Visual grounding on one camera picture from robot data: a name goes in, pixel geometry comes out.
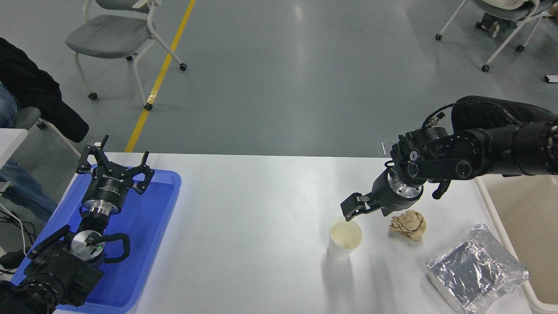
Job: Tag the grey wheeled chair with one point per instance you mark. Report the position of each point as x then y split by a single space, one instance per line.
109 37
501 8

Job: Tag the large pale bin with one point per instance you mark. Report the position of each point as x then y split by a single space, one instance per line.
532 226

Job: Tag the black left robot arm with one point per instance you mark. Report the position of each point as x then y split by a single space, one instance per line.
56 270

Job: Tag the blue plastic tray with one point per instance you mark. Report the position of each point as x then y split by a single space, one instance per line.
148 226

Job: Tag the small white floor object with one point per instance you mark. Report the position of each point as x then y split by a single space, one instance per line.
552 78

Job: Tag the silver foil tray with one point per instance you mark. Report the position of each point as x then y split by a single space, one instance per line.
475 270

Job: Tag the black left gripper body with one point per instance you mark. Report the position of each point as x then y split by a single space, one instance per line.
107 187

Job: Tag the small white table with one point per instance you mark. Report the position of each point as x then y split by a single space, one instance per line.
11 141

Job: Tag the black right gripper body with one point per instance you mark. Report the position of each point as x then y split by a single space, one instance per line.
383 198

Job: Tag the white paper cup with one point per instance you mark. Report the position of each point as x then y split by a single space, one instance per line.
344 250

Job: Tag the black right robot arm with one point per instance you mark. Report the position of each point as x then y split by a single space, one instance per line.
479 148

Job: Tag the silver floor plate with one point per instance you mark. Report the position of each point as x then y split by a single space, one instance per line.
388 148

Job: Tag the person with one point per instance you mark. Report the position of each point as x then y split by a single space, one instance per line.
488 24
488 111
26 87

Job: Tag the grey padded seat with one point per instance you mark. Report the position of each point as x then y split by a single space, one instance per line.
28 117

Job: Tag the crumpled tan paper ball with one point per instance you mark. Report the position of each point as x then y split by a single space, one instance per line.
409 224

